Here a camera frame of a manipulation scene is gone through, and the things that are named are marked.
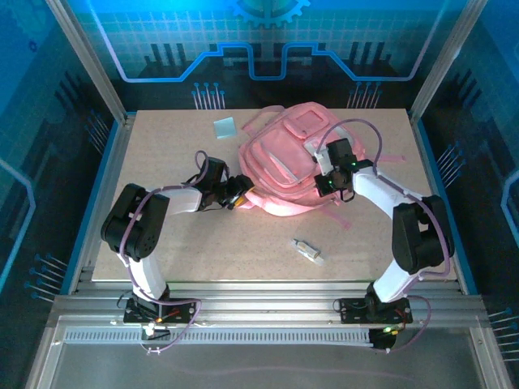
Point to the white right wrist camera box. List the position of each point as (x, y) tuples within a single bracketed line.
[(323, 162)]

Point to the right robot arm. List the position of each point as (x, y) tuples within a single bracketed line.
[(377, 190)]

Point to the aluminium table side rail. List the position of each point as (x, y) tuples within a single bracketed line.
[(115, 162), (427, 162)]

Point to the aluminium front rail beam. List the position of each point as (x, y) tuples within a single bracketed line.
[(263, 296)]

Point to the small glue stick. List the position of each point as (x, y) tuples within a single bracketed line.
[(306, 249)]

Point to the grey metal lower tray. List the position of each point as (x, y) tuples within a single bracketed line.
[(263, 364)]

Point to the light blue sticky note pad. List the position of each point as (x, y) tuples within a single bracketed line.
[(225, 128)]

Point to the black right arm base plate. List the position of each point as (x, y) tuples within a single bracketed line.
[(353, 310)]

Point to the pink student backpack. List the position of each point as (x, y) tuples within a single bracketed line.
[(275, 162)]

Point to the aluminium frame post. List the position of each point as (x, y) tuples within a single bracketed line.
[(446, 61), (89, 61)]

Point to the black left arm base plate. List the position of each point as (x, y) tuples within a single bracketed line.
[(182, 310)]

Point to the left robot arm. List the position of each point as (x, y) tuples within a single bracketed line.
[(182, 200)]

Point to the small controller board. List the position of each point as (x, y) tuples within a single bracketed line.
[(381, 340), (152, 331)]

